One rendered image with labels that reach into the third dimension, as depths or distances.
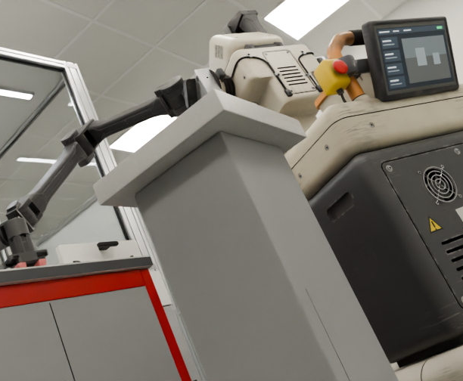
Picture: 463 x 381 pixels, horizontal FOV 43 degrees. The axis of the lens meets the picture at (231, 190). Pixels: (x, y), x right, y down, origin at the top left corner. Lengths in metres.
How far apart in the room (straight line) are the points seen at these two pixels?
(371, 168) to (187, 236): 0.44
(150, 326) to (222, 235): 0.56
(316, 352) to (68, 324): 0.61
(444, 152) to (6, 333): 0.96
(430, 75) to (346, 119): 0.28
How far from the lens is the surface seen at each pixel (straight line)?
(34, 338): 1.23
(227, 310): 0.89
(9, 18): 3.77
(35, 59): 2.70
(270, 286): 0.85
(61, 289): 1.31
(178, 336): 2.31
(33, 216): 1.73
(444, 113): 1.43
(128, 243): 1.85
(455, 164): 1.35
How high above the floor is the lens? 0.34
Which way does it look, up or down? 19 degrees up
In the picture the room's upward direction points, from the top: 25 degrees counter-clockwise
